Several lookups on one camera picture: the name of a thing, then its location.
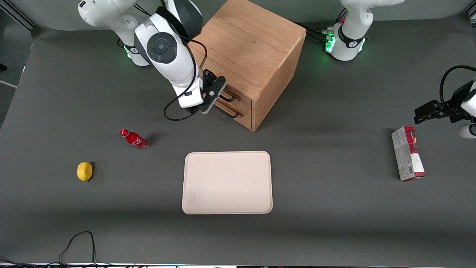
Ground oak wooden drawer cabinet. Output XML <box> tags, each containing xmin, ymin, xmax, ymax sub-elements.
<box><xmin>186</xmin><ymin>0</ymin><xmax>307</xmax><ymax>132</ymax></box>

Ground black looped cable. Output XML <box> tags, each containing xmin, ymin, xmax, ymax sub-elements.
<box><xmin>59</xmin><ymin>231</ymin><xmax>98</xmax><ymax>265</ymax></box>

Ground grey and red carton box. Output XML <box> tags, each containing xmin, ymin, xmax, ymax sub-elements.
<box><xmin>391</xmin><ymin>126</ymin><xmax>426</xmax><ymax>182</ymax></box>

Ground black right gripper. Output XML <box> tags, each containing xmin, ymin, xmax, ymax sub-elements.
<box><xmin>199</xmin><ymin>69</ymin><xmax>228</xmax><ymax>114</ymax></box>

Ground beige rectangular tray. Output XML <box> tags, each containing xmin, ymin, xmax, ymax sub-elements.
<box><xmin>182</xmin><ymin>151</ymin><xmax>273</xmax><ymax>215</ymax></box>

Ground yellow lemon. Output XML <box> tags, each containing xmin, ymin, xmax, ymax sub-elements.
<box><xmin>77</xmin><ymin>162</ymin><xmax>93</xmax><ymax>182</ymax></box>

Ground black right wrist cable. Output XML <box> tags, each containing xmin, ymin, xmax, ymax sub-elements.
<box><xmin>164</xmin><ymin>37</ymin><xmax>208</xmax><ymax>122</ymax></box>

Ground red soda bottle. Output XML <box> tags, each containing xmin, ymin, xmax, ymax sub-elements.
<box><xmin>119</xmin><ymin>128</ymin><xmax>149</xmax><ymax>151</ymax></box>

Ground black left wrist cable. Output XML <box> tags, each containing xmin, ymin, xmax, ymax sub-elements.
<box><xmin>440</xmin><ymin>65</ymin><xmax>476</xmax><ymax>106</ymax></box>

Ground black left arm base cables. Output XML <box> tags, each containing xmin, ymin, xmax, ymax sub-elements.
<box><xmin>296</xmin><ymin>7</ymin><xmax>348</xmax><ymax>43</ymax></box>

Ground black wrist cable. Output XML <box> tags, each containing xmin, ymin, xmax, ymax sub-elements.
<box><xmin>164</xmin><ymin>37</ymin><xmax>208</xmax><ymax>122</ymax></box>
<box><xmin>440</xmin><ymin>65</ymin><xmax>476</xmax><ymax>106</ymax></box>

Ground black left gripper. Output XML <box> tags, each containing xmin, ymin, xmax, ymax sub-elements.
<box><xmin>414</xmin><ymin>80</ymin><xmax>475</xmax><ymax>125</ymax></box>

